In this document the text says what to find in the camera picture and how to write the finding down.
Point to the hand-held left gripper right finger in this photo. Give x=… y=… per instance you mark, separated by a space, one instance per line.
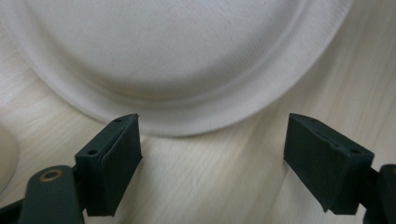
x=325 y=163

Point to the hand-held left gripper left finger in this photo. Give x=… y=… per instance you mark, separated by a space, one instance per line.
x=109 y=168

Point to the white paper plate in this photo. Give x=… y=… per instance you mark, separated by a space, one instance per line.
x=174 y=59

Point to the cream rounded object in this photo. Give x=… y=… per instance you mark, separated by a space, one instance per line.
x=6 y=158

